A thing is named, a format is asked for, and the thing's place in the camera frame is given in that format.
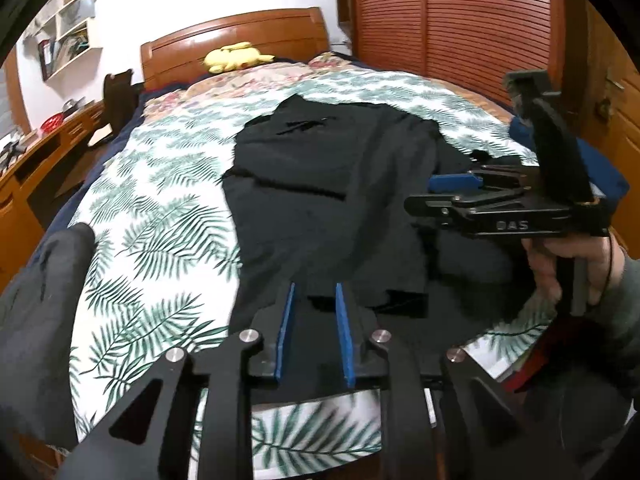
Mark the person's right forearm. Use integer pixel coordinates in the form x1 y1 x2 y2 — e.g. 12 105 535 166
585 252 640 376

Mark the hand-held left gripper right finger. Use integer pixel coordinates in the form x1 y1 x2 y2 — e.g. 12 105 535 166
334 282 571 480

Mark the navy blue folded cloth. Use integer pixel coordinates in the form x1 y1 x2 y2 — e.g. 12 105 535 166
509 115 631 221

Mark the yellow plush toy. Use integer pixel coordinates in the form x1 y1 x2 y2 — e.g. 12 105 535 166
202 41 275 75

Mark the wooden door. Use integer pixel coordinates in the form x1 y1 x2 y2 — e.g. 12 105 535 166
585 5 640 261

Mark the person's dark grey clothing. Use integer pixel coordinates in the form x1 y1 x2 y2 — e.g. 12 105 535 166
515 360 640 480

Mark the white wall shelf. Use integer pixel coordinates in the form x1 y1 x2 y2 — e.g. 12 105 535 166
37 0 103 81

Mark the wooden bed headboard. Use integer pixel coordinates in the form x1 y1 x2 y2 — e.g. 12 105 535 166
140 7 331 92

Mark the black buttoned coat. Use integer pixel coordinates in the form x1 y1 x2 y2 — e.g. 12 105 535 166
220 92 561 348

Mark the dark grey folded cloth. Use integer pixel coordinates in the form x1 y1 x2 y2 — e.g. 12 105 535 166
0 222 98 451

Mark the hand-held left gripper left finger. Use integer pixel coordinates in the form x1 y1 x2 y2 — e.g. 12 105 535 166
55 282 301 480

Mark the dark wooden chair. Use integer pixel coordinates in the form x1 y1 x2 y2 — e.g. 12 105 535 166
89 70 141 148

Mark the wooden louvred wardrobe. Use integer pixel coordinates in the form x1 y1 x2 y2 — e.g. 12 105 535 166
334 0 581 126

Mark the person's right hand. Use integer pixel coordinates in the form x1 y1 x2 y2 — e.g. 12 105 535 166
520 232 626 311

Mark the leaf print blanket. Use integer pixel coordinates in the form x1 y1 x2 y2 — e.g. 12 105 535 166
67 57 556 480

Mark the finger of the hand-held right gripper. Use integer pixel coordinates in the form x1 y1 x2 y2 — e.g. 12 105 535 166
404 187 521 222
429 167 531 196

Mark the floral pillow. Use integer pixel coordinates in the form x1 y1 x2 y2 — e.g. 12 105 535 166
142 52 381 116

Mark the wooden desk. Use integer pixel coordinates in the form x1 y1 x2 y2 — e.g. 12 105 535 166
0 100 108 291

